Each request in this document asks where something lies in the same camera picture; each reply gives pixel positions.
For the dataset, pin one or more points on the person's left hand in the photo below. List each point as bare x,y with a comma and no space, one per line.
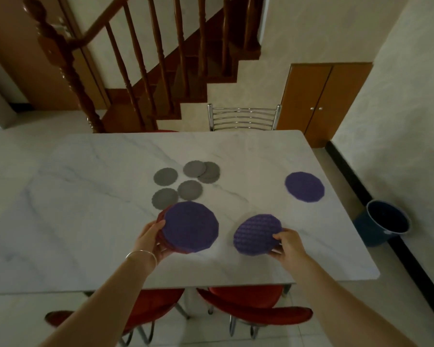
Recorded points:
146,242

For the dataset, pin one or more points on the person's right hand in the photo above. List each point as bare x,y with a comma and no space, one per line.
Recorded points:
293,247

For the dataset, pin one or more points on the person's left thumb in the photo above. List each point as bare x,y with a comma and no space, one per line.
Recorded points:
158,226

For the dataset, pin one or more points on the person's right thumb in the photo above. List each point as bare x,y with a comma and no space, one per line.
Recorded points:
279,236

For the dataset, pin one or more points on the purple round silicone mat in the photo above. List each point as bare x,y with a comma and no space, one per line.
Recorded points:
256,234
304,187
191,227

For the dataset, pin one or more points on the person's right forearm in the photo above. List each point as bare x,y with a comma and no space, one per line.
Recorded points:
343,307

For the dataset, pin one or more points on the person's left forearm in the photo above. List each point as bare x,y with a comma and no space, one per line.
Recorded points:
105,303

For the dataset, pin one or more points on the grey scalloped round coaster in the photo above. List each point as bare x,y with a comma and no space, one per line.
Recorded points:
165,177
190,190
193,169
164,198
212,174

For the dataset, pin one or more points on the red seat metal chair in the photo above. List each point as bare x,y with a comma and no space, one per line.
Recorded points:
155,303
253,307

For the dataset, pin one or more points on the blue plastic waste bin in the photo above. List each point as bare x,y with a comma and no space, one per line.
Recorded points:
376,227

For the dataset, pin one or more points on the chrome slatted chair back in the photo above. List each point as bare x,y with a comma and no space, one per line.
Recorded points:
244,117

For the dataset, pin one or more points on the wooden two-door cabinet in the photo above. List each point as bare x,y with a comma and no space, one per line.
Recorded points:
322,101

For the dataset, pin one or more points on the wooden staircase steps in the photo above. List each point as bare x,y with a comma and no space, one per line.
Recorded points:
202,64

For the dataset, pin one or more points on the row of wooden balusters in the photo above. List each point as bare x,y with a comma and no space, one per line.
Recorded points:
159,50

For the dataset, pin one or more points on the wooden stair handrail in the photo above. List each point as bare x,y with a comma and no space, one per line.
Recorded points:
97,25

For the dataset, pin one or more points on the brown wooden door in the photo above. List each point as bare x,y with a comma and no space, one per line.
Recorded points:
14,50

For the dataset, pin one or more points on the turned wooden newel post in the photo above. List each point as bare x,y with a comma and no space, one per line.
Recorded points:
63,61

